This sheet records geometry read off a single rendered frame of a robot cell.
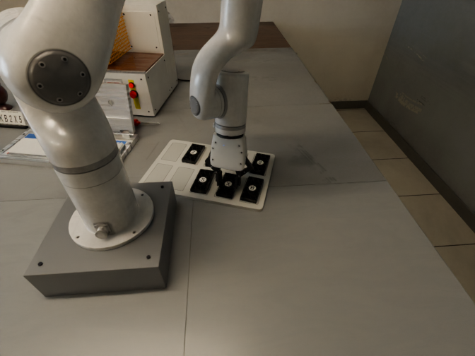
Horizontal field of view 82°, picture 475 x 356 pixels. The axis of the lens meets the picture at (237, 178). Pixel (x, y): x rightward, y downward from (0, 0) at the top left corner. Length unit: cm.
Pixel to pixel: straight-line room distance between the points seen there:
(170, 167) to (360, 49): 260
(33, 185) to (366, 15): 287
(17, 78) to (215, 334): 53
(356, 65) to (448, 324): 278
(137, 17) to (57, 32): 95
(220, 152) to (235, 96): 16
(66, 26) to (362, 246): 74
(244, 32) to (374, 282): 63
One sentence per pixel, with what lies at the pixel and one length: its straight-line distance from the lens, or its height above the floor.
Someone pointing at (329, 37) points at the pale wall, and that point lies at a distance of 304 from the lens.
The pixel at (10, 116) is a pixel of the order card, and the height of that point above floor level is 94.
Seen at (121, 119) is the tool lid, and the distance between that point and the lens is 109.
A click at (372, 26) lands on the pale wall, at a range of 318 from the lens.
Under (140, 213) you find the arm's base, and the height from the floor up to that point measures 100.
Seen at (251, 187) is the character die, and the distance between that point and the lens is 82.
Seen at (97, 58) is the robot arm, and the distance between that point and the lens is 46.
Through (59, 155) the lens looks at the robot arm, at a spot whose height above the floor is 122.
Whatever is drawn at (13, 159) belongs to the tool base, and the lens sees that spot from 120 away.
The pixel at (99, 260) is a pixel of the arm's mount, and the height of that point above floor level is 99.
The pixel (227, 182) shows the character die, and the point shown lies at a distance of 84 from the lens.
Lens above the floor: 150
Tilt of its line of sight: 42 degrees down
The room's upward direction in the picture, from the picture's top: straight up
